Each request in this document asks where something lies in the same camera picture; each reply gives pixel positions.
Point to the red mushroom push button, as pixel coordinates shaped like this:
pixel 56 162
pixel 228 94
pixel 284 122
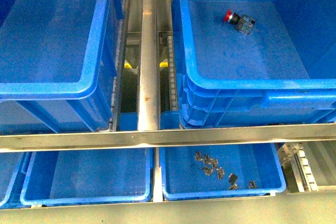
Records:
pixel 243 24

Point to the small grey metal parts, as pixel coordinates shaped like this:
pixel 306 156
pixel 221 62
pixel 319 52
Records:
pixel 206 173

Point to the lower blue bin left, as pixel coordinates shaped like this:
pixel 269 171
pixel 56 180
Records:
pixel 63 178

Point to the lower blue bin with parts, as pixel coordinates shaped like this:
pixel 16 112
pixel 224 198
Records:
pixel 257 162

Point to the blue plastic target bin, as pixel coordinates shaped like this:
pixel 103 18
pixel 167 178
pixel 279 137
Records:
pixel 283 72

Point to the blue plastic source bin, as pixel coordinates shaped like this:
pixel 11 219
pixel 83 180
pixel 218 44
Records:
pixel 58 64

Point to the white roller rail right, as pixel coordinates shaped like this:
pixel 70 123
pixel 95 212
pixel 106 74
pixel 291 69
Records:
pixel 172 78

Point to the white roller rail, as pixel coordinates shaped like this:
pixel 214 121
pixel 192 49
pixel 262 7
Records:
pixel 172 78
pixel 115 79

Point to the white roller rail left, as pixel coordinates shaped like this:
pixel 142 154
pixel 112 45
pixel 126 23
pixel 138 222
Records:
pixel 115 79

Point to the metal shelf frame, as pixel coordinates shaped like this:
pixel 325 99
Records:
pixel 292 206

